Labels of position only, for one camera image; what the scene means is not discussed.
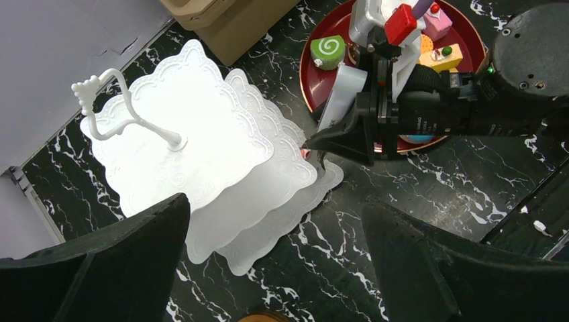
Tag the brown wooden coaster stack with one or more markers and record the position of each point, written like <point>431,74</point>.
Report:
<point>265,316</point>

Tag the red round tray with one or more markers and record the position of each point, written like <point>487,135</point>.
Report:
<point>316,84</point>

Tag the orange round cookie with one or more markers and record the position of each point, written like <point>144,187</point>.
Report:
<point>426,44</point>

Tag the tan plastic toolbox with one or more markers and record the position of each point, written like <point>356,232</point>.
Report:
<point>229,28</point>

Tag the white three-tier dessert stand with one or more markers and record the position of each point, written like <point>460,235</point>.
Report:
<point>188,129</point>

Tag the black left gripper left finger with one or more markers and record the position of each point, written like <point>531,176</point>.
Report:
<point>123,272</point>

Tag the metal tongs with white handle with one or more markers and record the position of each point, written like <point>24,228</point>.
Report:
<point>348,82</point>

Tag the green swirl roll cake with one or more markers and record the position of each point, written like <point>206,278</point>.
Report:
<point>328,53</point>

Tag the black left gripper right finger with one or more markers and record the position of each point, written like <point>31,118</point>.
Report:
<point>425,273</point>

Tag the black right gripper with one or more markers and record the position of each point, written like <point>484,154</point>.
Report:
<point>432,104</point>

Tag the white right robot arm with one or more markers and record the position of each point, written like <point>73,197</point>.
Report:
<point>522,81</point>

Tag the black base frame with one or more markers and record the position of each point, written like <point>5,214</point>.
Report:
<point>538,225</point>

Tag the pink cake with cherry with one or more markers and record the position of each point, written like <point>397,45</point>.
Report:
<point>437,22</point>

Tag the blue sprinkled donut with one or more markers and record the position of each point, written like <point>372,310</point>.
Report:
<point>418,138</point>

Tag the yellow square cake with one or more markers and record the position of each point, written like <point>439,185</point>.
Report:
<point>443,58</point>

